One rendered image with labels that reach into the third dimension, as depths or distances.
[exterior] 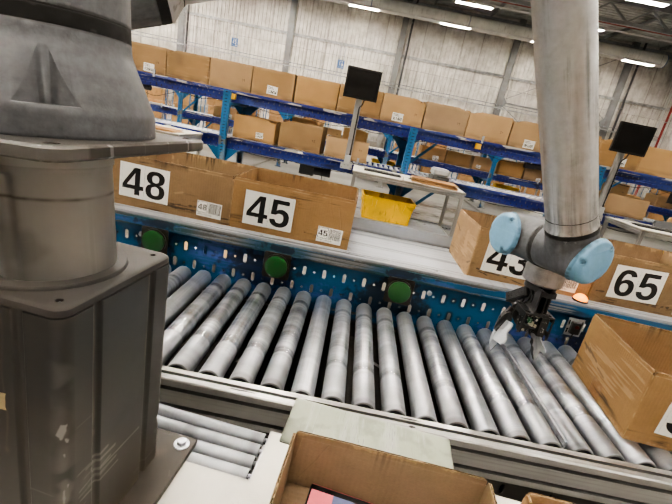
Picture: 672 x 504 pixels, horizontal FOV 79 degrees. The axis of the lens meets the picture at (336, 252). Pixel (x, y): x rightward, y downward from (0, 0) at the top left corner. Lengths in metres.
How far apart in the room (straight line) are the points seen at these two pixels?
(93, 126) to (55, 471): 0.33
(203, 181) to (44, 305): 0.98
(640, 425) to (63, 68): 1.14
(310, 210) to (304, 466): 0.82
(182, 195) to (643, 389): 1.30
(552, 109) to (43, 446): 0.78
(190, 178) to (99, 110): 0.97
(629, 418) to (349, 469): 0.67
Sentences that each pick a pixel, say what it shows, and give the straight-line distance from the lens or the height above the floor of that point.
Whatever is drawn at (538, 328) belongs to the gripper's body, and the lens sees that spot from 1.09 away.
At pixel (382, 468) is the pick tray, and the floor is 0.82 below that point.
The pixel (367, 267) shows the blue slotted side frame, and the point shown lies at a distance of 1.27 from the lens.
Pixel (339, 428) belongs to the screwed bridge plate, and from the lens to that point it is 0.81.
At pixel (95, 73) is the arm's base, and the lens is 0.42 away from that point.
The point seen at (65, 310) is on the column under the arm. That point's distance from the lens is 0.43.
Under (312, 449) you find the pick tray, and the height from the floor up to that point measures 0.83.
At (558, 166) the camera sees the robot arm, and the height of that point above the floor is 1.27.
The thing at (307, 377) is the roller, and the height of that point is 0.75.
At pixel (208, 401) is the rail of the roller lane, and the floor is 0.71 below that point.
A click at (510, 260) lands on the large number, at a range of 1.40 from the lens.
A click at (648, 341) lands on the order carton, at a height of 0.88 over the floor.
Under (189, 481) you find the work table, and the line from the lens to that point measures 0.70.
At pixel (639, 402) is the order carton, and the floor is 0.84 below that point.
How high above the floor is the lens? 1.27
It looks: 18 degrees down
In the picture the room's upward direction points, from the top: 12 degrees clockwise
